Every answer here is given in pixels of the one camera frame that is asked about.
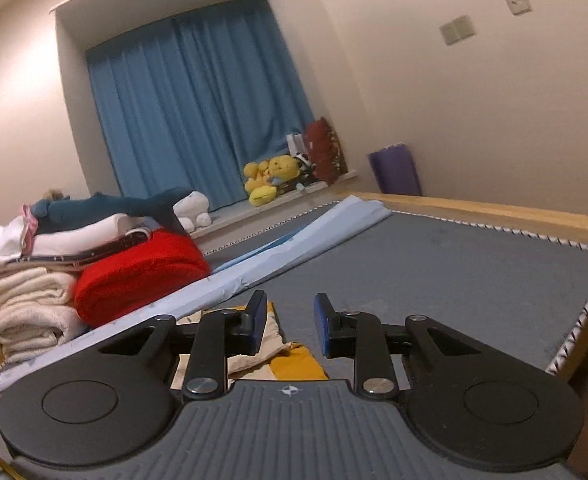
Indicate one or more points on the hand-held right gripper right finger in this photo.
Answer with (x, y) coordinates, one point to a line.
(320, 322)

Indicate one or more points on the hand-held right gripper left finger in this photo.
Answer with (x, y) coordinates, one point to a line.
(261, 312)

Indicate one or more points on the beige and yellow hooded jacket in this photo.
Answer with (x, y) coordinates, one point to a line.
(299, 365)

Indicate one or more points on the light blue rolled sheet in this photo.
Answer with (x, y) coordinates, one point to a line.
(324, 230)

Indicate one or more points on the white window sill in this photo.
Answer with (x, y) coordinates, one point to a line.
(244, 215)

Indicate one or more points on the yellow duck plush toy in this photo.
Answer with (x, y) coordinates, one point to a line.
(260, 180)

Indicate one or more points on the red folded blanket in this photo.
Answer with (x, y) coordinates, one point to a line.
(133, 275)

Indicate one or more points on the yellow bear plush toy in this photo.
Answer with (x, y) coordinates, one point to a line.
(285, 169)

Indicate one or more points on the black and white plush toy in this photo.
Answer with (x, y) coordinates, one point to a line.
(306, 162)

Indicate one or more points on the purple bag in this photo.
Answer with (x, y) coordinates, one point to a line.
(394, 170)

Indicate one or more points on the red cushion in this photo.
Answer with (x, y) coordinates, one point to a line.
(324, 150)

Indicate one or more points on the white slatted box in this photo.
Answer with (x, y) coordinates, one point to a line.
(296, 142)

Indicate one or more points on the white folded duvet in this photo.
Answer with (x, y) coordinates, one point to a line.
(88, 232)

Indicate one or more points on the dark teal shark plush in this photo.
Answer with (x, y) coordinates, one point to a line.
(98, 207)

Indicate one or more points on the blue curtain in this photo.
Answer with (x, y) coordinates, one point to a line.
(183, 110)

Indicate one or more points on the cream folded blanket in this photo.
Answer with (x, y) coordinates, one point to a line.
(18, 295)
(33, 335)

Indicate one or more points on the tan plush toy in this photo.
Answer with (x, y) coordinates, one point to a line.
(56, 195)

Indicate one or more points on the pink and white cloth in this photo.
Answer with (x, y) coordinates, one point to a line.
(6, 240)

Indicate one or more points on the wall socket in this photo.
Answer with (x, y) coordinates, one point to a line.
(517, 1)

